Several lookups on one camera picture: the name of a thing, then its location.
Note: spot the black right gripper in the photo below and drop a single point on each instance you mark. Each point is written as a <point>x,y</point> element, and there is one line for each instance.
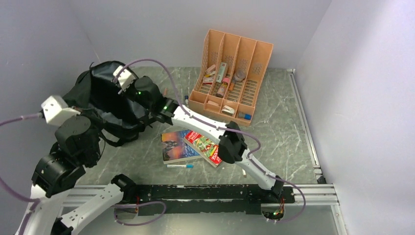
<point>127,92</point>

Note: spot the black student backpack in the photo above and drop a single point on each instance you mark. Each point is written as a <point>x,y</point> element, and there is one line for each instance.
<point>97,97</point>

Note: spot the red treehouse book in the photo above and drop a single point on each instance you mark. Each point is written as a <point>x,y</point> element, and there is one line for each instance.
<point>204,146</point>

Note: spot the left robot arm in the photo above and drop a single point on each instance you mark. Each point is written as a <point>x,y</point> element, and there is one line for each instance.
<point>56,174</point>

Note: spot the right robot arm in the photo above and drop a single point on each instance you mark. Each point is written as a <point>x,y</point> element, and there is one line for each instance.
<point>232,148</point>

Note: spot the pink white small box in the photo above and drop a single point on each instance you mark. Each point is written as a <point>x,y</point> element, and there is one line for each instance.
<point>208,80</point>

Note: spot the sunset cover book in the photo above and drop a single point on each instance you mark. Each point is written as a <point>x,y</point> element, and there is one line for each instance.
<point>175,149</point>

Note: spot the pink eraser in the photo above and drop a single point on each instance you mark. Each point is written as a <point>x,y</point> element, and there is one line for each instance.
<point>210,69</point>

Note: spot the brown bottle pink cap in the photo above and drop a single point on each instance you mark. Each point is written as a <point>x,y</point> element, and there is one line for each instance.
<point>223,87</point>

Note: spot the green white box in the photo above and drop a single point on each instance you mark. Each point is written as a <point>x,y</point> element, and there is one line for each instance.
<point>221,73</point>

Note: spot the orange plastic desk organizer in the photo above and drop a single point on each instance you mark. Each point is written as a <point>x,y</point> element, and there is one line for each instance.
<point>238,52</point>

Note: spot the white stapler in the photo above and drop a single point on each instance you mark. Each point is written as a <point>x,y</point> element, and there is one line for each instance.
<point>227,110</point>

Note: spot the blue white pen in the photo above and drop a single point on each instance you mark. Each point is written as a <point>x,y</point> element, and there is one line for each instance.
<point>188,166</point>

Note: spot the orange glue stick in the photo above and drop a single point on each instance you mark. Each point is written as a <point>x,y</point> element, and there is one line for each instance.
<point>231,86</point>

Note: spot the grey round jar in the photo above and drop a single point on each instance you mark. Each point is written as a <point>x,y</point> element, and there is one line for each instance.
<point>239,75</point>

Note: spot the blue capped small item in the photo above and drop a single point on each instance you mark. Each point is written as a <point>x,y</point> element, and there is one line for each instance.
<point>244,116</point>

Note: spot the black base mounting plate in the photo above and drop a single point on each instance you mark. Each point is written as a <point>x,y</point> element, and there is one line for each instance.
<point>247,198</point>

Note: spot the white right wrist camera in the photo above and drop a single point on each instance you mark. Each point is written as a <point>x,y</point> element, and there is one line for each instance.
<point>124,77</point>

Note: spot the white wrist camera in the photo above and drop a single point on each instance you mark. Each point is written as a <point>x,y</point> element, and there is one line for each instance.
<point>124,77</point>
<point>56,111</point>

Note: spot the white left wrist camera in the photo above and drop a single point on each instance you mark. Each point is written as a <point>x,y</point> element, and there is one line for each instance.
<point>56,111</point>

